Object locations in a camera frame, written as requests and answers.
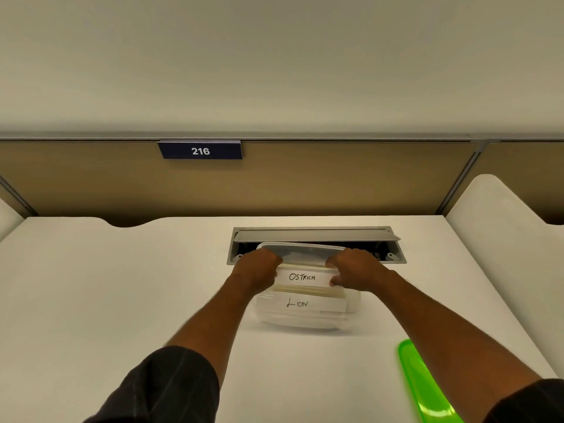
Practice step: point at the grey partition post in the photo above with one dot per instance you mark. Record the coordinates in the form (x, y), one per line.
(460, 178)

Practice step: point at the black sleeve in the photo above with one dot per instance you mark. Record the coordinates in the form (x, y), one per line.
(167, 387)
(528, 403)

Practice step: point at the person's right thumb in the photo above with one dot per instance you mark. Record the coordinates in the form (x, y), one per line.
(338, 281)

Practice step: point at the black right sleeve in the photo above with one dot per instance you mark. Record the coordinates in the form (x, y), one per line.
(528, 403)

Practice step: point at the grey metal tray flap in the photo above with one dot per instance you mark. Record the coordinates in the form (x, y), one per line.
(317, 235)

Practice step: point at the narrow tan partition panel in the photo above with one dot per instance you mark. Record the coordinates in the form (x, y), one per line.
(528, 162)

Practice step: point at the bright green plastic piece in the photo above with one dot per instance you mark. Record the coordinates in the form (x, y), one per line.
(423, 387)

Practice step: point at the person's left forearm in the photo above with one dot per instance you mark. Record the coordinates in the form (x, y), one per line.
(211, 321)

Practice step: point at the black left sleeve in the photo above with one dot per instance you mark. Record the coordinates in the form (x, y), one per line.
(167, 387)

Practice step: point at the clear plastic container with label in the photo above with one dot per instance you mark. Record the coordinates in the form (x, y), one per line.
(304, 277)
(304, 310)

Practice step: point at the person's left fingers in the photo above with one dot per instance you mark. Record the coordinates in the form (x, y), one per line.
(272, 258)

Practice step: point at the dark blue number sign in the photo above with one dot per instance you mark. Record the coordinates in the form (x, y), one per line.
(200, 151)

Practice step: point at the wide tan partition panel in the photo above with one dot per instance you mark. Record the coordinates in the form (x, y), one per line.
(308, 184)

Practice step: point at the person's left hand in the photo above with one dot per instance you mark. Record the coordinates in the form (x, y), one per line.
(253, 273)

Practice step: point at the person's right hand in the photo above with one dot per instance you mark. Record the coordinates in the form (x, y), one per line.
(361, 270)

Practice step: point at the person's right forearm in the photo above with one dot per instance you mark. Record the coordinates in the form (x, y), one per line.
(445, 334)

